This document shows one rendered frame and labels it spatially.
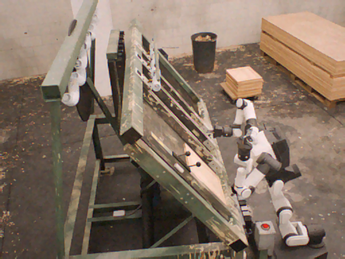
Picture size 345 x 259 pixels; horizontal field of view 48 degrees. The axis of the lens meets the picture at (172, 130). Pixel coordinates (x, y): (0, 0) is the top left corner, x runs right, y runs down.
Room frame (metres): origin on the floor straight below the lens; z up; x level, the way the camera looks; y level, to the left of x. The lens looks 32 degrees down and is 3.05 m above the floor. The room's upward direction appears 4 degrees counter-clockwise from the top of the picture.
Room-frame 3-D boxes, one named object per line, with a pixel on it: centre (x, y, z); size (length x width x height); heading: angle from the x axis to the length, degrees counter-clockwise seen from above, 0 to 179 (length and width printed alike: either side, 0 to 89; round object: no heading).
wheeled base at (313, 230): (2.50, -1.04, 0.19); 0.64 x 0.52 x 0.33; 92
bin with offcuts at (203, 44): (7.09, -0.70, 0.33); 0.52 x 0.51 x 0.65; 13
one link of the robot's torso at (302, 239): (2.50, -1.07, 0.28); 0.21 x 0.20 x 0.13; 92
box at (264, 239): (1.99, -0.63, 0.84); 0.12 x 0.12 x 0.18; 2
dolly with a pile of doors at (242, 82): (5.87, -1.18, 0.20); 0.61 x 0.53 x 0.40; 13
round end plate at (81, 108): (2.88, 0.67, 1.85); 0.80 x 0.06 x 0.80; 2
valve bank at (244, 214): (2.43, -0.55, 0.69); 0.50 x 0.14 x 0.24; 2
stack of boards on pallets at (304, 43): (6.53, -2.68, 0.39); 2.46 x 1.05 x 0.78; 13
